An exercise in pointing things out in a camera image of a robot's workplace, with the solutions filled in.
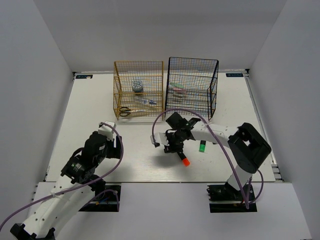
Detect orange black highlighter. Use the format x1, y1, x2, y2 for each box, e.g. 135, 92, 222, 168
177, 152, 190, 167

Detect pink correction tape dispenser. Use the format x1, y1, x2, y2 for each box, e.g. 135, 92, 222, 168
173, 87, 186, 92

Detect green correction tape dispenser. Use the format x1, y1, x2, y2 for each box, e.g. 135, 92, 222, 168
169, 82, 184, 89

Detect round blue white tape tin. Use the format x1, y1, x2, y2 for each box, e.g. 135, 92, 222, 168
131, 80, 144, 94

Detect grey white eraser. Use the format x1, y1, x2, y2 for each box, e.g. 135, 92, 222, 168
173, 92, 188, 99

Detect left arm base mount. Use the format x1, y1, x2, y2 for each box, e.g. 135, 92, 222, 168
79, 184, 122, 213

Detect gold wire mesh basket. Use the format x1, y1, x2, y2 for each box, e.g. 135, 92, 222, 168
113, 60, 164, 120

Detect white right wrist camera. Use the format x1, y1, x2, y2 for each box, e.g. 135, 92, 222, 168
150, 132, 169, 148

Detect black handled scissors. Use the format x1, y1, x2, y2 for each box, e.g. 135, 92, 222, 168
119, 106, 148, 117

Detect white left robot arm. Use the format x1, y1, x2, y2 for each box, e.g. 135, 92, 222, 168
10, 127, 124, 240

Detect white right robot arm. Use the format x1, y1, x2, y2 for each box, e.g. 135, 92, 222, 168
155, 112, 272, 202

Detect black wire mesh basket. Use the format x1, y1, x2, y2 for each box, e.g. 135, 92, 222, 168
164, 56, 219, 120

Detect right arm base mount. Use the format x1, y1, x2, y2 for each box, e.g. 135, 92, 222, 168
206, 184, 258, 214

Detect left blue table label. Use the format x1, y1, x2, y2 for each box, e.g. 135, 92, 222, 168
75, 74, 93, 79

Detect green black highlighter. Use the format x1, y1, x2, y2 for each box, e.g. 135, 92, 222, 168
199, 140, 206, 153

